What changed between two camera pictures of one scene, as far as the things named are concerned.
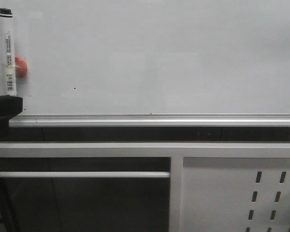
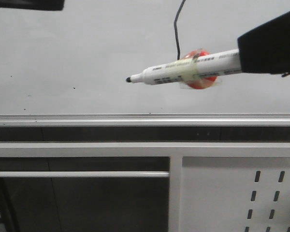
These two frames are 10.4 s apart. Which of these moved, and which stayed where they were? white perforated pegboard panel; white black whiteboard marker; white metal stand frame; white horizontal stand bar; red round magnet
Moved: white black whiteboard marker; red round magnet
Stayed: white perforated pegboard panel; white horizontal stand bar; white metal stand frame
